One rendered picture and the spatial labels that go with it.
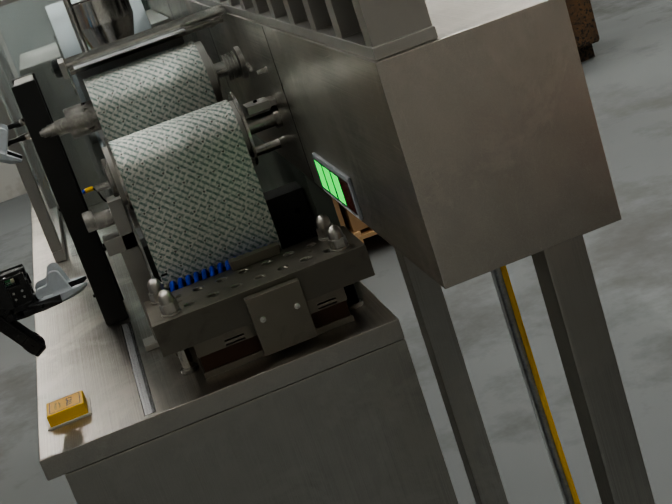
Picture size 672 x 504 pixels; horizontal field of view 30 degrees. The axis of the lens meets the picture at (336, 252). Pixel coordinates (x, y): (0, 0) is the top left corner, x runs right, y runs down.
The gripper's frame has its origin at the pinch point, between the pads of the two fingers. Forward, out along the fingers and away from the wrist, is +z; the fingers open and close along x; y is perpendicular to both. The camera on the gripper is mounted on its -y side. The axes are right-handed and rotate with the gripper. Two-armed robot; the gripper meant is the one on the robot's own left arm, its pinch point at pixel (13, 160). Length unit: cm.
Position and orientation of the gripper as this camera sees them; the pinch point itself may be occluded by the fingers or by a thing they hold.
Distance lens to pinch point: 239.1
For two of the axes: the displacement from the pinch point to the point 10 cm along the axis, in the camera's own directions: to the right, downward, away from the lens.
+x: -2.4, -2.3, 9.4
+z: 9.0, 3.1, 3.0
